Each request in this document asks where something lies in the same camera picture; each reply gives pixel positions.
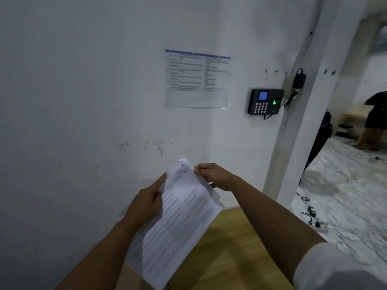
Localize person's left hand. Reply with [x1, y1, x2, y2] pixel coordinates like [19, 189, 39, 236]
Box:
[125, 172, 167, 227]

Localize person's right hand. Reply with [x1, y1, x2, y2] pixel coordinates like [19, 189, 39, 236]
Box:
[194, 163, 240, 192]

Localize white printed paper sheets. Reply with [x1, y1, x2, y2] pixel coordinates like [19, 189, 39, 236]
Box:
[119, 158, 224, 290]

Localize person's left forearm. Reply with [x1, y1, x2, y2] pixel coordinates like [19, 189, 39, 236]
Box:
[54, 215, 145, 290]

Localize person's right forearm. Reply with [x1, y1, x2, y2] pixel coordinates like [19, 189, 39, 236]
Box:
[231, 177, 328, 286]

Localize black fingerprint attendance terminal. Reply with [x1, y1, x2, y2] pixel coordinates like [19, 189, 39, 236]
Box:
[248, 89, 285, 116]

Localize black bag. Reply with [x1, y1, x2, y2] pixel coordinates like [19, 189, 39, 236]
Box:
[303, 109, 333, 174]

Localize black power adapter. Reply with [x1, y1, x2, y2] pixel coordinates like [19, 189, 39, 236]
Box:
[293, 68, 307, 89]

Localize wooden bench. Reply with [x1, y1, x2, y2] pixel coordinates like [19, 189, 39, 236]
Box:
[338, 111, 371, 130]

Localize white shirt sleeve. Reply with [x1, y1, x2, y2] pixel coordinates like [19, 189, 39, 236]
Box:
[293, 242, 387, 290]

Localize laminated schedule wall notice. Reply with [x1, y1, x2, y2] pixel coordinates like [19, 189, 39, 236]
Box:
[163, 49, 233, 110]

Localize black adapter cable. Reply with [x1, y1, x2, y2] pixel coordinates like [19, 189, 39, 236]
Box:
[264, 68, 304, 120]

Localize black power brick with cable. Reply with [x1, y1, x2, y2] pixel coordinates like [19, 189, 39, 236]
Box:
[296, 192, 328, 230]

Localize white cables on floor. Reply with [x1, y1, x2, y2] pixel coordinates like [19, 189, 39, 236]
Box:
[320, 220, 387, 266]

